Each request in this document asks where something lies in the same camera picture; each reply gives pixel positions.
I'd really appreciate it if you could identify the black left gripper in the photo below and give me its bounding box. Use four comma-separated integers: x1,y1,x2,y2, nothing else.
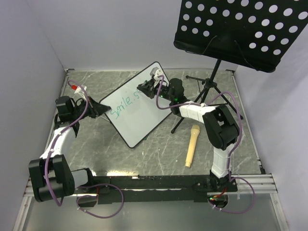
72,96,110,121

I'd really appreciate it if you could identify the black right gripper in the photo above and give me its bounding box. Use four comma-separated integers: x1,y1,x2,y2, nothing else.
137,79,174,103

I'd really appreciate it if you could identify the white whiteboard with black frame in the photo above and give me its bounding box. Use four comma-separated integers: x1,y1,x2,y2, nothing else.
100,62,171,148

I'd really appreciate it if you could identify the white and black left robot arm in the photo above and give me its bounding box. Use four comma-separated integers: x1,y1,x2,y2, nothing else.
28,96,111,203

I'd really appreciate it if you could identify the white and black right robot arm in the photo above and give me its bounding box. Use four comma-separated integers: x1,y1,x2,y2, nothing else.
137,75,242,192

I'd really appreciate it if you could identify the beige microphone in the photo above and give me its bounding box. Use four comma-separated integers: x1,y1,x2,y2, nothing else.
185,125,200,167

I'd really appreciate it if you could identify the black perforated music stand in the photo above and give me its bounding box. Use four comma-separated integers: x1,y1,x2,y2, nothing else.
173,0,308,124

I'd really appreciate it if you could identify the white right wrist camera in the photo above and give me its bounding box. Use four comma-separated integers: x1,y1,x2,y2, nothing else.
150,67,164,82

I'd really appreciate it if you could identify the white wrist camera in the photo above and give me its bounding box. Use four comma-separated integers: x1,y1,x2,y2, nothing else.
71,84,87,99
150,67,164,82

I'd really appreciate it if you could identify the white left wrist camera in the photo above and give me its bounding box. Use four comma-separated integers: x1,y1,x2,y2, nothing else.
71,84,87,99

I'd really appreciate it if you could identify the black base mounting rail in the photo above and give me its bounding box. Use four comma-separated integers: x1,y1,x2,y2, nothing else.
74,175,238,205

